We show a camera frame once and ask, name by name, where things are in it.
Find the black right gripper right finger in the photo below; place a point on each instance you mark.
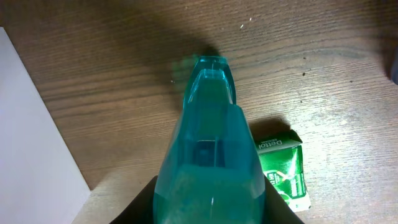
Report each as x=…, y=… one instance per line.
x=276, y=211

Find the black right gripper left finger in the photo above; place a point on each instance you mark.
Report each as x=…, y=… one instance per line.
x=140, y=210

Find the green Dettol soap box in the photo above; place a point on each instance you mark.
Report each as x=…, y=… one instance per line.
x=281, y=159

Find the teal mouthwash bottle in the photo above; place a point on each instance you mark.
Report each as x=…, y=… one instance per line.
x=211, y=172

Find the white cardboard box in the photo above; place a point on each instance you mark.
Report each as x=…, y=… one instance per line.
x=40, y=180

